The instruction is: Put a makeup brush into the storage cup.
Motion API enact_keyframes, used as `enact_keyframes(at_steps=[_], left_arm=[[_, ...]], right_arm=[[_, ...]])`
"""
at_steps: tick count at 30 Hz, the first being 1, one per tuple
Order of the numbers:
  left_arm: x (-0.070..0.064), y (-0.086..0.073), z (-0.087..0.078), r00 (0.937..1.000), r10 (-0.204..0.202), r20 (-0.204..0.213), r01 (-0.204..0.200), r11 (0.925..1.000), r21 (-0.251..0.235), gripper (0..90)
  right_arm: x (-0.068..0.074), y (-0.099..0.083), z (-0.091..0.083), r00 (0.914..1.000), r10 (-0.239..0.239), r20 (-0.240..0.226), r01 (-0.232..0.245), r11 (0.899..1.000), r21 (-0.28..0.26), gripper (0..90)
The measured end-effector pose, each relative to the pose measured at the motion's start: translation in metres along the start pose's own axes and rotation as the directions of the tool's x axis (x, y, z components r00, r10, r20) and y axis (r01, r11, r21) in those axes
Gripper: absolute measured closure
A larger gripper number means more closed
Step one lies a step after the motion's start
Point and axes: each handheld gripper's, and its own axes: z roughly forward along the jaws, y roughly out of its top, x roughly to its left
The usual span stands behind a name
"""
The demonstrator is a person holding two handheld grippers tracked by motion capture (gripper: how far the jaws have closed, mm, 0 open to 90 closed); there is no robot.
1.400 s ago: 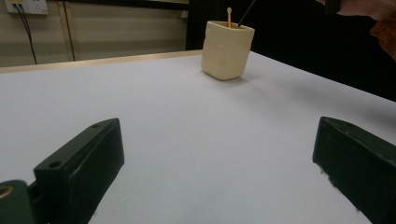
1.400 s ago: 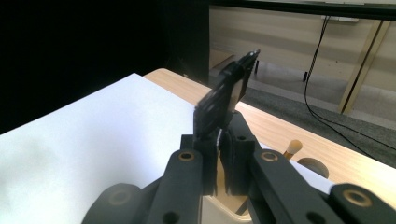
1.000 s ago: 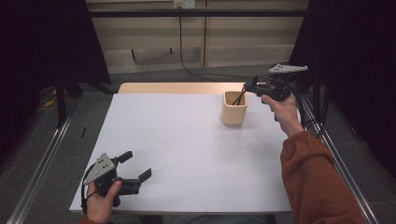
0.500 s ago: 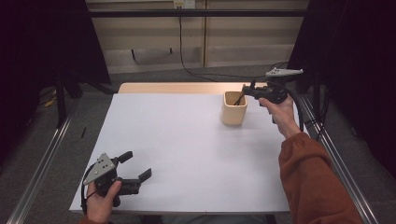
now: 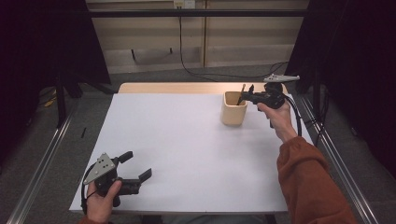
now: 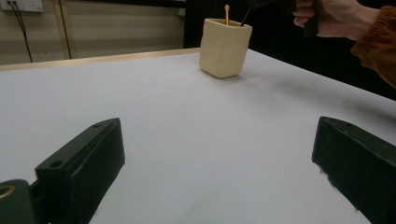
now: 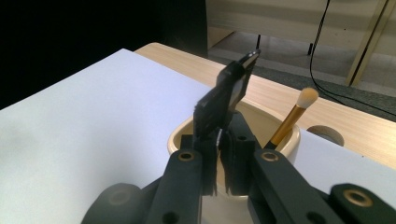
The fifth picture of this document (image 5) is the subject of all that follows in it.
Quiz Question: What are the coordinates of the person's right hand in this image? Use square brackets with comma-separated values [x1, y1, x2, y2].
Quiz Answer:
[256, 101, 298, 144]

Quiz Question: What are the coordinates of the right hand-held gripper cable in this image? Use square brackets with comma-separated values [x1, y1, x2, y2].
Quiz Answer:
[283, 94, 304, 138]

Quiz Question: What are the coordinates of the black curtain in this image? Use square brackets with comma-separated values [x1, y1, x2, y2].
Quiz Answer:
[284, 0, 396, 178]
[0, 0, 111, 162]

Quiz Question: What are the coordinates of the white wall socket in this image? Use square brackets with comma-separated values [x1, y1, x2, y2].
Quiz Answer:
[173, 0, 196, 9]

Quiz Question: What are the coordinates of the person's left hand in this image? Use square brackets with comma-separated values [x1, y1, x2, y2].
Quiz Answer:
[85, 179, 123, 224]

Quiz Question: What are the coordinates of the dark brush with tan tip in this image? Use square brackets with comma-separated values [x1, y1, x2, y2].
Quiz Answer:
[236, 83, 247, 106]

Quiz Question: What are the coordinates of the black horizontal bar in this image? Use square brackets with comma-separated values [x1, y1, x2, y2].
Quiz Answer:
[88, 8, 309, 18]

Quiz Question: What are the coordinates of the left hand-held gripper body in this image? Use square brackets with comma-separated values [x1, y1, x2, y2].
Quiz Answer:
[83, 152, 142, 208]

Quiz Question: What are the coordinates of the hand-held gripper cable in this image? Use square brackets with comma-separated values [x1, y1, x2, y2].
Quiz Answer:
[79, 164, 97, 216]
[283, 94, 304, 138]

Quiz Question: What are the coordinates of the black cable on floor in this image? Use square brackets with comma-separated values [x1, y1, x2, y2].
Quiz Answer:
[177, 6, 289, 82]

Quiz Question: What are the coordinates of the left hand-held gripper cable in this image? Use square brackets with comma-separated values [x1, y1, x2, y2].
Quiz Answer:
[79, 164, 97, 216]

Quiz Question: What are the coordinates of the black stand post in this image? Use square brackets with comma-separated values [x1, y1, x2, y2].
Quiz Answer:
[312, 66, 322, 119]
[55, 73, 68, 129]

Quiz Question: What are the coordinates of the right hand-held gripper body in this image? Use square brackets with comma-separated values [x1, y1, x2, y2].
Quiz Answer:
[247, 73, 301, 110]

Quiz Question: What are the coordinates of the beige square cup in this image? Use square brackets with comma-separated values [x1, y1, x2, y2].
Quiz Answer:
[219, 91, 248, 127]

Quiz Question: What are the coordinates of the aluminium floor rail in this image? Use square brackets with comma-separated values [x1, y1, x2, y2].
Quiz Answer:
[6, 99, 80, 224]
[298, 94, 381, 224]

